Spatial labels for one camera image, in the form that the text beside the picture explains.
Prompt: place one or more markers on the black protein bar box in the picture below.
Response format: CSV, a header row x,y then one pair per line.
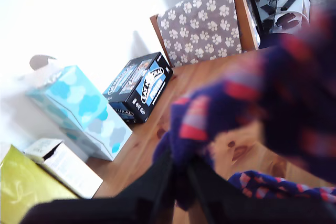
x,y
147,90

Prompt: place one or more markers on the grey cloud tissue box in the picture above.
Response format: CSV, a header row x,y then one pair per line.
x,y
110,134

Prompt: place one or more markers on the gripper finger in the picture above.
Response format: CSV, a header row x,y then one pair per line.
x,y
215,197
152,195

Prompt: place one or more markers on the yellow kitchen roll pack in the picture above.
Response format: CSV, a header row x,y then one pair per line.
x,y
21,187

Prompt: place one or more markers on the grey paw print blanket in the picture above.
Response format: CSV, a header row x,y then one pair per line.
x,y
199,30

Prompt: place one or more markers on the blue cloud tissue box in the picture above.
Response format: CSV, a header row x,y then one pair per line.
x,y
78,95

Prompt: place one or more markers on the purple pink patterned sock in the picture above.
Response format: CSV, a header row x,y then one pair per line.
x,y
275,184
199,119

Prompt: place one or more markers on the white tissue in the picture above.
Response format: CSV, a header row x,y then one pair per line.
x,y
46,77

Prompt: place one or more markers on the wooden chair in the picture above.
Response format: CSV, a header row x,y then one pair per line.
x,y
246,24

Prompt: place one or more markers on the small white carton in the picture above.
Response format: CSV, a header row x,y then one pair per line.
x,y
71,171

